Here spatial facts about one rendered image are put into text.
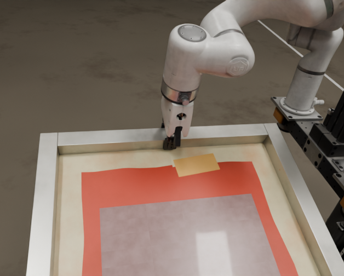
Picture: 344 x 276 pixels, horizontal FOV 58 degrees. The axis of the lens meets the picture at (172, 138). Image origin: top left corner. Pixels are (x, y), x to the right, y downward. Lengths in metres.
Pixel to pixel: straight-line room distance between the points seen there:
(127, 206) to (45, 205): 0.16
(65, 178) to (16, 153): 2.10
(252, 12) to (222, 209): 0.41
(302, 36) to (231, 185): 0.60
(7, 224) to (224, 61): 1.95
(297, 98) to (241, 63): 0.67
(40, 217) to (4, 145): 2.29
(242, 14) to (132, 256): 0.51
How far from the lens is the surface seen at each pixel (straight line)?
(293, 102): 1.22
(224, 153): 0.78
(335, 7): 0.60
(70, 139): 0.73
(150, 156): 0.74
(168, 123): 0.64
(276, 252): 0.71
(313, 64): 1.16
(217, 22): 0.60
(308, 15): 0.59
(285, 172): 0.77
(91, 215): 0.67
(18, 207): 2.36
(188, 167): 0.74
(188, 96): 0.60
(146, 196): 0.68
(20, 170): 2.62
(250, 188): 0.75
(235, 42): 0.56
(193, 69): 0.56
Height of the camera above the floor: 1.70
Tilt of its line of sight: 37 degrees down
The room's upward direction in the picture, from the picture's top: 7 degrees clockwise
